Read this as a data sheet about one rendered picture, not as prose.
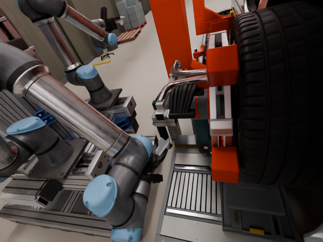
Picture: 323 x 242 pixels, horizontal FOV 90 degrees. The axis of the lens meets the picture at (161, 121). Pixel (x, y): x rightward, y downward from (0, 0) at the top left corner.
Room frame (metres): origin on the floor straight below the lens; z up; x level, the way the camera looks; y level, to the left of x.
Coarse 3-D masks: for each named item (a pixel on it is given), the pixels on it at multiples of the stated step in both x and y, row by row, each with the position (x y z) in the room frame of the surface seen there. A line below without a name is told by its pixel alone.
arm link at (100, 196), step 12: (120, 168) 0.26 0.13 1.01; (96, 180) 0.23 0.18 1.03; (108, 180) 0.22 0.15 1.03; (120, 180) 0.23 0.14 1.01; (132, 180) 0.23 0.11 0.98; (84, 192) 0.22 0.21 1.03; (96, 192) 0.20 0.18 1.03; (108, 192) 0.19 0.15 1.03; (120, 192) 0.20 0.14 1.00; (84, 204) 0.19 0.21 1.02; (96, 204) 0.18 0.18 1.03; (108, 204) 0.18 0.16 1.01; (120, 204) 0.19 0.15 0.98; (132, 204) 0.20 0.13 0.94; (108, 216) 0.17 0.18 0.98; (120, 216) 0.17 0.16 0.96
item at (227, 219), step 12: (228, 216) 0.33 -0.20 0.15; (240, 216) 0.31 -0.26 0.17; (252, 216) 0.29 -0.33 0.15; (264, 216) 0.27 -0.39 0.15; (276, 216) 0.25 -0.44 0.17; (288, 216) 0.23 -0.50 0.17; (228, 228) 0.27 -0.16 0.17; (240, 228) 0.25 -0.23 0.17; (252, 228) 0.24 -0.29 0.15; (264, 228) 0.22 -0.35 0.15; (276, 228) 0.20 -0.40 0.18; (288, 228) 0.19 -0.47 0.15; (276, 240) 0.16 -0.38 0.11; (288, 240) 0.14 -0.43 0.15
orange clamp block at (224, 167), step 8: (216, 152) 0.30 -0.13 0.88; (224, 152) 0.29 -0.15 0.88; (232, 152) 0.28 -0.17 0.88; (216, 160) 0.27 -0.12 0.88; (224, 160) 0.26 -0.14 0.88; (232, 160) 0.25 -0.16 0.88; (216, 168) 0.25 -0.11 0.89; (224, 168) 0.24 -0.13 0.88; (232, 168) 0.23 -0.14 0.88; (216, 176) 0.24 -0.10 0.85; (224, 176) 0.23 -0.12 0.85; (232, 176) 0.22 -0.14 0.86
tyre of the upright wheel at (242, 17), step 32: (320, 0) 0.43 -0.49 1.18; (256, 32) 0.41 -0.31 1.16; (288, 32) 0.37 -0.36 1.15; (320, 32) 0.33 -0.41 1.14; (256, 64) 0.34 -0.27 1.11; (288, 64) 0.31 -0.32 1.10; (320, 64) 0.27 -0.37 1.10; (256, 96) 0.29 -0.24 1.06; (288, 96) 0.26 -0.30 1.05; (320, 96) 0.23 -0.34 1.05; (256, 128) 0.25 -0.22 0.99; (288, 128) 0.23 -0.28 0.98; (320, 128) 0.20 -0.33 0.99; (256, 160) 0.22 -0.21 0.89; (288, 160) 0.19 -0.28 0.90; (320, 160) 0.17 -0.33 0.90
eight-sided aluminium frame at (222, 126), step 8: (216, 32) 0.65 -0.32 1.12; (224, 32) 0.62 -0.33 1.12; (216, 40) 0.62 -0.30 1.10; (224, 40) 0.54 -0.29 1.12; (224, 88) 0.38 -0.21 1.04; (224, 96) 0.37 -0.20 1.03; (224, 104) 0.35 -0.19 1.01; (224, 112) 0.36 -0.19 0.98; (216, 120) 0.34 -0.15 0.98; (224, 120) 0.33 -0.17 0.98; (232, 120) 0.32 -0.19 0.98; (216, 128) 0.32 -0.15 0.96; (224, 128) 0.31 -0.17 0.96; (232, 128) 0.31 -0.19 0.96; (216, 136) 0.32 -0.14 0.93; (224, 136) 0.55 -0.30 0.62; (216, 144) 0.32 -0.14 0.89; (224, 144) 0.51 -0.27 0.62
